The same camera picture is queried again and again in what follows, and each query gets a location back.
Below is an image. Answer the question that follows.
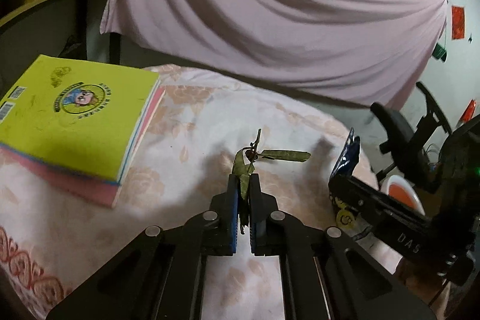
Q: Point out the blue foil snack wrapper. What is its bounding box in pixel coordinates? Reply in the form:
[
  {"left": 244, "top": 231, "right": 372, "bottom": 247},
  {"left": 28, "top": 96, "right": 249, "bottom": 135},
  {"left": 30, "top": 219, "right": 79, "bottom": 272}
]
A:
[{"left": 329, "top": 127, "right": 360, "bottom": 179}]

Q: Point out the red paper wall poster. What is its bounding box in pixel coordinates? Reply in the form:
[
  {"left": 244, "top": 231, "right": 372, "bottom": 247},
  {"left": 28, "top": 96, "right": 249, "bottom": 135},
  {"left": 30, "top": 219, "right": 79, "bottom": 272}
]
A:
[{"left": 451, "top": 6, "right": 465, "bottom": 40}]

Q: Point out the yellow cartoon book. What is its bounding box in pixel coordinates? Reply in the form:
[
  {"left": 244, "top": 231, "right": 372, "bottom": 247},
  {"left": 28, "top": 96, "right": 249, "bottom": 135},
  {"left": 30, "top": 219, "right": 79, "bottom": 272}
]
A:
[{"left": 1, "top": 55, "right": 160, "bottom": 184}]

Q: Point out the black office chair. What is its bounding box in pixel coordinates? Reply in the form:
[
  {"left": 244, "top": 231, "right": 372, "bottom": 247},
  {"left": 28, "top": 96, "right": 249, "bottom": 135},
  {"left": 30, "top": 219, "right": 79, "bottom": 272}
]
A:
[{"left": 370, "top": 81, "right": 452, "bottom": 189}]

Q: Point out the pink floral tablecloth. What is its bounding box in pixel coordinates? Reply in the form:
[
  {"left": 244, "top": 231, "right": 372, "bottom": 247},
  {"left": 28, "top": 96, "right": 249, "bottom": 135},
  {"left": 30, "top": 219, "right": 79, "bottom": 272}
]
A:
[{"left": 1, "top": 65, "right": 348, "bottom": 319}]

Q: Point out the pink hanging bed sheet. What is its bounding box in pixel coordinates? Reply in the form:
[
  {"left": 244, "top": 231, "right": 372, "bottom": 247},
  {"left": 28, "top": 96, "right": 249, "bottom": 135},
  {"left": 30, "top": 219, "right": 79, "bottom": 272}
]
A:
[{"left": 100, "top": 0, "right": 448, "bottom": 108}]

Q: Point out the dried green leaf twig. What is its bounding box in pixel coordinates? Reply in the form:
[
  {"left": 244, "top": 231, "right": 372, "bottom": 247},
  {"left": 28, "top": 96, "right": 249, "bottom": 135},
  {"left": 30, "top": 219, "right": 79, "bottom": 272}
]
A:
[{"left": 232, "top": 128, "right": 311, "bottom": 201}]

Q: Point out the pink book under yellow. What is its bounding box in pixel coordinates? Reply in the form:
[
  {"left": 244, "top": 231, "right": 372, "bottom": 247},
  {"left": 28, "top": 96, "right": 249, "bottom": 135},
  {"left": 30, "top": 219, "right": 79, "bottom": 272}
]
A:
[{"left": 1, "top": 85, "right": 164, "bottom": 207}]

